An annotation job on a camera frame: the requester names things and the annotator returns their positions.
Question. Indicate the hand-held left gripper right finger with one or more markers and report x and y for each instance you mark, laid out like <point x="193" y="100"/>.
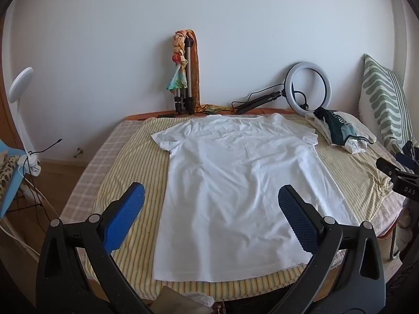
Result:
<point x="298" y="216"/>

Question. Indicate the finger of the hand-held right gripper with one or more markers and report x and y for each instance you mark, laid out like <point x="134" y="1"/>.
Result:
<point x="388" y="166"/>

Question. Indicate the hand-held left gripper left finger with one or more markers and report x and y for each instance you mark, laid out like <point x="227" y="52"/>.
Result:
<point x="126" y="216"/>

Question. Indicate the white t-shirt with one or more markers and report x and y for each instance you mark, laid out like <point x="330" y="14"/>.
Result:
<point x="229" y="186"/>

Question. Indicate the dark blue cloth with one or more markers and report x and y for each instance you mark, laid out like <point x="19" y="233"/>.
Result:
<point x="407" y="160"/>

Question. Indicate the white garment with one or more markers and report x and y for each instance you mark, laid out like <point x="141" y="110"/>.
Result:
<point x="355" y="147"/>

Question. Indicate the yellow striped sheet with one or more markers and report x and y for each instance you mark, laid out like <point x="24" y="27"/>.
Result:
<point x="137" y="268"/>

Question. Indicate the dark green garment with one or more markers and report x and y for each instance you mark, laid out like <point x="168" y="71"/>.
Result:
<point x="337" y="127"/>

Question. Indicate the beige plaid blanket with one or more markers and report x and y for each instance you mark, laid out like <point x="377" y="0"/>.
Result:
<point x="98" y="157"/>

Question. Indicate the green patterned pillow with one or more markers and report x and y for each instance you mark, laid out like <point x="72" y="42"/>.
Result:
<point x="379" y="98"/>

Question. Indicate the metal door stopper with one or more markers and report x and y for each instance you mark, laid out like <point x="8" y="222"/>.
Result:
<point x="78" y="152"/>

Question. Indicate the brown cushion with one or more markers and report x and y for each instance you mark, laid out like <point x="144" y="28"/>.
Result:
<point x="167" y="297"/>

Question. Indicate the black gooseneck phone clamp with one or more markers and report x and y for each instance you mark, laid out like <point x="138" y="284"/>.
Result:
<point x="304" y="104"/>

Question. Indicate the white power strip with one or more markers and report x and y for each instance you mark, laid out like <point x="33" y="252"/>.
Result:
<point x="31" y="169"/>

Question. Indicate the orange leaf-print bed cover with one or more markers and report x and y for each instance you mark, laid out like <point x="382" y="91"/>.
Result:
<point x="262" y="111"/>

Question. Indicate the white lace cloth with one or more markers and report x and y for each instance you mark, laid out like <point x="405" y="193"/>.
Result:
<point x="201" y="301"/>

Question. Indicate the blue chair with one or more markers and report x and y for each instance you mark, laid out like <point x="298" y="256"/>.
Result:
<point x="13" y="183"/>

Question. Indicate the leopard print cloth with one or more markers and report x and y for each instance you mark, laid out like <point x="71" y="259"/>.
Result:
<point x="8" y="173"/>

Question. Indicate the wooden door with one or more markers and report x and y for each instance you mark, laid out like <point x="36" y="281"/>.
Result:
<point x="6" y="127"/>

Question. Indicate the silver tripod stand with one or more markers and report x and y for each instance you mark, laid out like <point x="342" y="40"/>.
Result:
<point x="189" y="72"/>

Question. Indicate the orange patterned scarf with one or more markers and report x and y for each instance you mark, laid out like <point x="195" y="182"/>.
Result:
<point x="195" y="72"/>

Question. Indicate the white round lamp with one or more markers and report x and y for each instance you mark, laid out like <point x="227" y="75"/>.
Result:
<point x="21" y="83"/>

